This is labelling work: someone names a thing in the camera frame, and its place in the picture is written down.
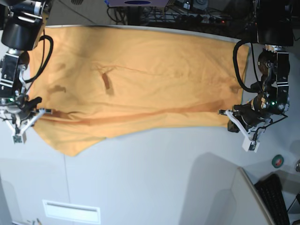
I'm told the black keyboard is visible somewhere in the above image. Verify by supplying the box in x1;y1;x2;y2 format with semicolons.
255;173;290;225

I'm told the white paper label on table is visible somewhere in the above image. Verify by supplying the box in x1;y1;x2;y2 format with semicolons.
42;200;101;225

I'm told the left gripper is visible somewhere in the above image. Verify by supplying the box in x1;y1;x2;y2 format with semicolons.
227;104;271;133

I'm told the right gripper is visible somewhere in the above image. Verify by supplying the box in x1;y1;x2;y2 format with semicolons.
0;97;42;122

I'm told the green tape roll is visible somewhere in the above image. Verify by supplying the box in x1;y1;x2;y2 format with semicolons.
271;154;284;169

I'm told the black power strip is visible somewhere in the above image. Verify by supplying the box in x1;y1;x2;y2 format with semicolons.
176;14;227;25

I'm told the orange yellow t-shirt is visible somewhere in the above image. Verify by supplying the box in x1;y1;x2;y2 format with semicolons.
29;26;242;157

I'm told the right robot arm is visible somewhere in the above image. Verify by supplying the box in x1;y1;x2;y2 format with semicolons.
0;0;53;121

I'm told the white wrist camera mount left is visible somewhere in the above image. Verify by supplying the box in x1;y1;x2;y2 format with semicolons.
218;109;274;152

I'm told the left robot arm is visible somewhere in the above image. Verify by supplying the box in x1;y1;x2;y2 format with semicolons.
232;0;293;131

